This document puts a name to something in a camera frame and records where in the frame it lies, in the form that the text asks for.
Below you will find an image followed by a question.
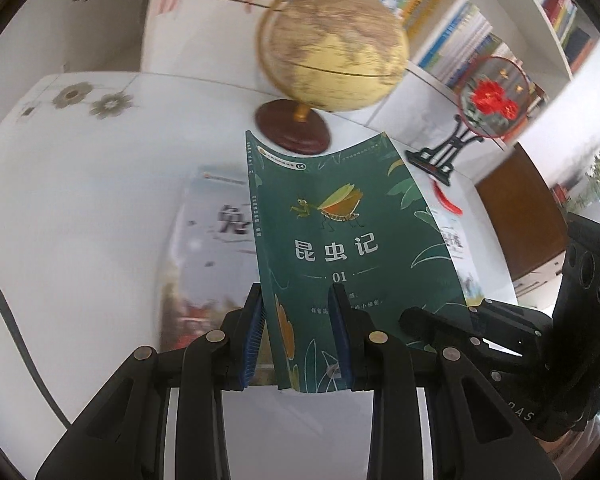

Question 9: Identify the round fan with red flowers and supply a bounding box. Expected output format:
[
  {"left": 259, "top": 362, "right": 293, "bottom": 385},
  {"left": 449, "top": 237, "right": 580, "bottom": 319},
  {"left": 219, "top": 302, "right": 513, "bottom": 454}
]
[{"left": 457, "top": 55, "right": 531, "bottom": 141}]

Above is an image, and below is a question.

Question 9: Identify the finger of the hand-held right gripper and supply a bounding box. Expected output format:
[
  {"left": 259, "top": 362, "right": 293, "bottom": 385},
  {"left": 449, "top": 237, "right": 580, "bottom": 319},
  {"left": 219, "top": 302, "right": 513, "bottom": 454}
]
[
  {"left": 468, "top": 298, "right": 552, "bottom": 344},
  {"left": 398, "top": 307, "right": 496, "bottom": 386}
]

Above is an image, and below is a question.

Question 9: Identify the row of blue white books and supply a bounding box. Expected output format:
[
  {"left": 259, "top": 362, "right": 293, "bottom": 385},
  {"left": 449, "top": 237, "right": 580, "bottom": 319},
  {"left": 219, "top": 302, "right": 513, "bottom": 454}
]
[{"left": 417, "top": 2, "right": 521, "bottom": 91}]

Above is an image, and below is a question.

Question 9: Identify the black fan stand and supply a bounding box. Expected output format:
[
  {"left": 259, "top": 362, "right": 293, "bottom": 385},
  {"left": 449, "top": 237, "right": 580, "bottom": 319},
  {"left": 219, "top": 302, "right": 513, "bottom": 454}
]
[{"left": 405, "top": 115, "right": 481, "bottom": 183}]

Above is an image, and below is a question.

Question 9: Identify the brown wooden cabinet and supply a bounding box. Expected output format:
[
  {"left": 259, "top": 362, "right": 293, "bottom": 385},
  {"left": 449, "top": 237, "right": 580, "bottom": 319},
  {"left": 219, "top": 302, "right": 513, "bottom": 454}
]
[{"left": 475, "top": 142, "right": 571, "bottom": 283}]

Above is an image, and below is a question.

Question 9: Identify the row of red blue books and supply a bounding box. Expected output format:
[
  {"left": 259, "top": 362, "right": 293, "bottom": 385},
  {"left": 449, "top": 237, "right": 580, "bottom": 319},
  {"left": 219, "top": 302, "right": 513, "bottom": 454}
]
[{"left": 512, "top": 0, "right": 600, "bottom": 73}]

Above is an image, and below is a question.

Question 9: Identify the white book with wheat field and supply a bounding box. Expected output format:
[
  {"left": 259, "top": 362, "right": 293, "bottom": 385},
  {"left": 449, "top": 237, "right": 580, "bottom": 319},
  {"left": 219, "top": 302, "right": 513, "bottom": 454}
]
[{"left": 157, "top": 165, "right": 261, "bottom": 356}]

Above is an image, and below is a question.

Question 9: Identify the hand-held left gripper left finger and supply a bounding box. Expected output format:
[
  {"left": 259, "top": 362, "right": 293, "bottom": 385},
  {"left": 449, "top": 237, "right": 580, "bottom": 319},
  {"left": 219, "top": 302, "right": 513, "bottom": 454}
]
[{"left": 35, "top": 282, "right": 268, "bottom": 480}]

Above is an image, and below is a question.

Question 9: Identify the yellow desk globe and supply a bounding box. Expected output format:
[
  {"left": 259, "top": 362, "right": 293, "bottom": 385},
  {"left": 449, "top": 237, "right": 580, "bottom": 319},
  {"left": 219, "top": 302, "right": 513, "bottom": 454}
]
[{"left": 254, "top": 0, "right": 411, "bottom": 156}]

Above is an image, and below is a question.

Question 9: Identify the teal book with orange insect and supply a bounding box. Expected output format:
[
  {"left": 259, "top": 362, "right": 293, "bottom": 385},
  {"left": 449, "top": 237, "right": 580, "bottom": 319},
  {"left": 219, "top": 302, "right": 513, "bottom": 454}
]
[{"left": 244, "top": 130, "right": 470, "bottom": 393}]

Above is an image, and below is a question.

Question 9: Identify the red tassel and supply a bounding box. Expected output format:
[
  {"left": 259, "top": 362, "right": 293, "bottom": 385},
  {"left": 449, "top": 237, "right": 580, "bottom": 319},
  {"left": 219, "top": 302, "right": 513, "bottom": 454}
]
[{"left": 431, "top": 177, "right": 465, "bottom": 216}]

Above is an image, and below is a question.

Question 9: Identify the white bookshelf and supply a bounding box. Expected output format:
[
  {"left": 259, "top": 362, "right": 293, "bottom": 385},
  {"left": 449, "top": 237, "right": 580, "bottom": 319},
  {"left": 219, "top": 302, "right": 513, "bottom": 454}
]
[{"left": 140, "top": 0, "right": 600, "bottom": 161}]

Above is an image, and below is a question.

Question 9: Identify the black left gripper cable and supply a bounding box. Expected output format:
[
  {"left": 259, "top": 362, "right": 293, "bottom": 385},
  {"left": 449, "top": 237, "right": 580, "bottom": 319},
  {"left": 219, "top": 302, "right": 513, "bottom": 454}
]
[{"left": 0, "top": 255, "right": 71, "bottom": 428}]

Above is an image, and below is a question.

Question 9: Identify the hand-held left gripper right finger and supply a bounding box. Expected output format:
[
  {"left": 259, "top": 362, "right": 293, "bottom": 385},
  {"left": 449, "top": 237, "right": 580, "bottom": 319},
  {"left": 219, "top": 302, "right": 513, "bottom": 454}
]
[{"left": 330, "top": 282, "right": 563, "bottom": 480}]

